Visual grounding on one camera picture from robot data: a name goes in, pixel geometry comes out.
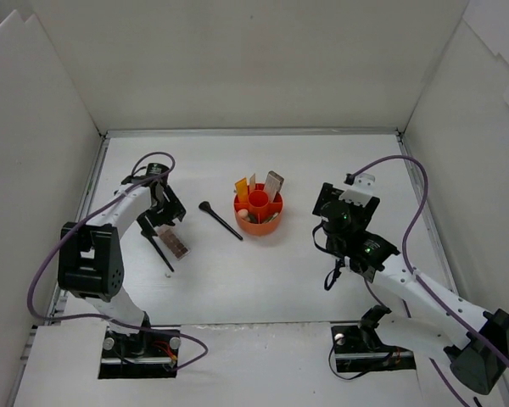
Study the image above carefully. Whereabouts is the green lip balm stick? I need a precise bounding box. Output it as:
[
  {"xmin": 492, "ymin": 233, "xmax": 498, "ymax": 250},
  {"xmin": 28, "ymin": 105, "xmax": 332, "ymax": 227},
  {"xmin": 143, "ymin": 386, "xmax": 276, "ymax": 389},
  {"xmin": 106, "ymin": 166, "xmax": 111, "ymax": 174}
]
[{"xmin": 265, "ymin": 213, "xmax": 280, "ymax": 223}]

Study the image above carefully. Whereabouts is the beige makeup sponge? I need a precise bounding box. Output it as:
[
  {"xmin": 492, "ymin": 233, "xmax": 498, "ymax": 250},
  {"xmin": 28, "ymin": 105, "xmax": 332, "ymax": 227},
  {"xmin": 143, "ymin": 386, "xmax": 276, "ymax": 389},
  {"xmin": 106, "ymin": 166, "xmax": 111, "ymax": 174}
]
[{"xmin": 237, "ymin": 209, "xmax": 249, "ymax": 219}]

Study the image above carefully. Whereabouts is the orange sunscreen tube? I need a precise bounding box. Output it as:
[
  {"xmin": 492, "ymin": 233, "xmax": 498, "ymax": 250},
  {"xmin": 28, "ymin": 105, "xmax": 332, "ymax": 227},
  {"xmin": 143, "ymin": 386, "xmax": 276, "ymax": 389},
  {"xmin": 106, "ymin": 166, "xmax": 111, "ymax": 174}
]
[{"xmin": 235, "ymin": 177, "xmax": 249, "ymax": 203}]

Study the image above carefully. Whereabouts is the beige concealer tube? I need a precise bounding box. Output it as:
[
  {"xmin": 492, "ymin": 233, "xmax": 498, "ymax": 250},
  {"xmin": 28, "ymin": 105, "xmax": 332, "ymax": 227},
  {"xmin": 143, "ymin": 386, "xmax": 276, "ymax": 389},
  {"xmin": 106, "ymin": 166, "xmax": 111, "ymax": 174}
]
[{"xmin": 249, "ymin": 173, "xmax": 256, "ymax": 191}]

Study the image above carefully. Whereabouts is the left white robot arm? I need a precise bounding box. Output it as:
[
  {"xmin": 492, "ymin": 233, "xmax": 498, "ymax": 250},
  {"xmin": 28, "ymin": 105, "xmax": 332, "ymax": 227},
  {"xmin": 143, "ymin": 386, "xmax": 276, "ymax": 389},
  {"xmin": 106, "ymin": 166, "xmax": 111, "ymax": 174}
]
[{"xmin": 58, "ymin": 163, "xmax": 186, "ymax": 356}]

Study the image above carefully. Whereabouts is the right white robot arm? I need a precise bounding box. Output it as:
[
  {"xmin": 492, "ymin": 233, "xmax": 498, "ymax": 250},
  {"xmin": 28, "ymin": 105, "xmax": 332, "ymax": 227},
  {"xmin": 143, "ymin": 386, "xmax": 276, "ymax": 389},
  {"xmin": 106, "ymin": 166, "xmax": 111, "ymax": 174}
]
[{"xmin": 313, "ymin": 182, "xmax": 509, "ymax": 395}]

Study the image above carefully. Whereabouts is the small black makeup brush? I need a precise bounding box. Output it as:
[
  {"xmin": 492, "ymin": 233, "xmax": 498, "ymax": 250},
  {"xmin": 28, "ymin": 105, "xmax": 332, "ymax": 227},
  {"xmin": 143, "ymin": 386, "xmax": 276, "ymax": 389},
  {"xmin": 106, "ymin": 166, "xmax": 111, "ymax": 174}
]
[{"xmin": 141, "ymin": 230, "xmax": 175, "ymax": 273}]

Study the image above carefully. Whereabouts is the large black makeup brush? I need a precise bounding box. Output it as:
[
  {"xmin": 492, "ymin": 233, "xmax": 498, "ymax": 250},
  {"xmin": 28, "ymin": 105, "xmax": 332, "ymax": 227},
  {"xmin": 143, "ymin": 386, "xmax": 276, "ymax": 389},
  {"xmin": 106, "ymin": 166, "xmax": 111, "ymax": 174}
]
[{"xmin": 199, "ymin": 201, "xmax": 243, "ymax": 241}]

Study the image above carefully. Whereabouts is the brown eyeshadow palette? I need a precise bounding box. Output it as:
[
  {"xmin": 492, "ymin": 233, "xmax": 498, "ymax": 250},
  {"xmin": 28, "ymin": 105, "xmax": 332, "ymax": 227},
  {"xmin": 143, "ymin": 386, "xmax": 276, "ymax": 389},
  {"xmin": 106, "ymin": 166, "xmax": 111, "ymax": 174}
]
[{"xmin": 157, "ymin": 226, "xmax": 190, "ymax": 260}]

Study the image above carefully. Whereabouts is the orange round organizer container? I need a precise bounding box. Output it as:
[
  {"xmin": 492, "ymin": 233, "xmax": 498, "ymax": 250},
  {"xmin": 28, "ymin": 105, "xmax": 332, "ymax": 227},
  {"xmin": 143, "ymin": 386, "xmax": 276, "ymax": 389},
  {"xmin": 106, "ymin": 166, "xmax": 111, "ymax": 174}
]
[{"xmin": 233, "ymin": 183, "xmax": 284, "ymax": 237}]

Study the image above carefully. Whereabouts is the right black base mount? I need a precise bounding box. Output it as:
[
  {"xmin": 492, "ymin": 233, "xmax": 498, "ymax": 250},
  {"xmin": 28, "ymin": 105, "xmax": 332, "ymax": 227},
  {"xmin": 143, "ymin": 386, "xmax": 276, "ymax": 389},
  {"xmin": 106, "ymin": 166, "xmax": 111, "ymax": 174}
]
[{"xmin": 327, "ymin": 305, "xmax": 417, "ymax": 382}]

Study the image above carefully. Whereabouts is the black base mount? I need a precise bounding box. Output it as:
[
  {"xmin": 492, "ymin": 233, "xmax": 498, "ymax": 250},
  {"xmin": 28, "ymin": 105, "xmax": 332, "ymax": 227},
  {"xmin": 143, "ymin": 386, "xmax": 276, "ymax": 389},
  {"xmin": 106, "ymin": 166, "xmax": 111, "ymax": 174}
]
[
  {"xmin": 327, "ymin": 305, "xmax": 417, "ymax": 382},
  {"xmin": 98, "ymin": 329, "xmax": 181, "ymax": 380}
]

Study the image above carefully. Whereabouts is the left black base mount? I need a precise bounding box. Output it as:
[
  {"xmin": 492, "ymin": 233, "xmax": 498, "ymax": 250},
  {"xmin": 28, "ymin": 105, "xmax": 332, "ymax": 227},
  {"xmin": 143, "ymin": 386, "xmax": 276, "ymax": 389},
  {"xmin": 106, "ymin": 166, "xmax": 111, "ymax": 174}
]
[{"xmin": 98, "ymin": 329, "xmax": 181, "ymax": 380}]

